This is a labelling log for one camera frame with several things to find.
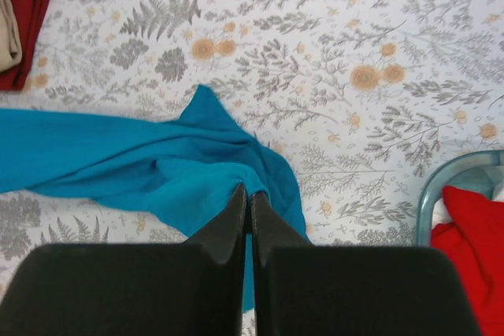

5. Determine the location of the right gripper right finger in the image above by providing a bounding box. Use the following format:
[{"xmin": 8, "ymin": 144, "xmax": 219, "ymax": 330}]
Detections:
[{"xmin": 250, "ymin": 194, "xmax": 480, "ymax": 335}]

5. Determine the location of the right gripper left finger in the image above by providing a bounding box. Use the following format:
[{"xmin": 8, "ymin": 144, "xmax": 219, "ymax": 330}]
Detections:
[{"xmin": 1, "ymin": 186, "xmax": 247, "ymax": 335}]

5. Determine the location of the blue t shirt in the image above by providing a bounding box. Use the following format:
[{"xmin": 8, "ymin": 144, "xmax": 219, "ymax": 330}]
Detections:
[{"xmin": 0, "ymin": 83, "xmax": 312, "ymax": 313}]

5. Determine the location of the white t shirt in bin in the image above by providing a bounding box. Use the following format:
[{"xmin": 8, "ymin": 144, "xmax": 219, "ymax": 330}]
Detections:
[{"xmin": 432, "ymin": 183, "xmax": 503, "ymax": 229}]

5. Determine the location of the red t shirt in bin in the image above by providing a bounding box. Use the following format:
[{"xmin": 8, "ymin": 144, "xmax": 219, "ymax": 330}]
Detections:
[{"xmin": 431, "ymin": 186, "xmax": 503, "ymax": 335}]

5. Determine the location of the clear blue plastic bin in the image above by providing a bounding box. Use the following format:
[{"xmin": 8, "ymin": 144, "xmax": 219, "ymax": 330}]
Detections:
[{"xmin": 416, "ymin": 150, "xmax": 503, "ymax": 246}]

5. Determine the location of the floral patterned table cloth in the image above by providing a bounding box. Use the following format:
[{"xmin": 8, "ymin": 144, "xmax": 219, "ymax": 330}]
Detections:
[{"xmin": 0, "ymin": 0, "xmax": 504, "ymax": 336}]

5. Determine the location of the folded beige t shirt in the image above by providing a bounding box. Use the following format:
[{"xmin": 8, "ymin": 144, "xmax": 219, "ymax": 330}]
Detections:
[{"xmin": 0, "ymin": 0, "xmax": 23, "ymax": 72}]

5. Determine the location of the folded dark red t shirt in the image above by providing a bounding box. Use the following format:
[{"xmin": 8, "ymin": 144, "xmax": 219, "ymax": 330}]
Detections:
[{"xmin": 1, "ymin": 0, "xmax": 50, "ymax": 91}]

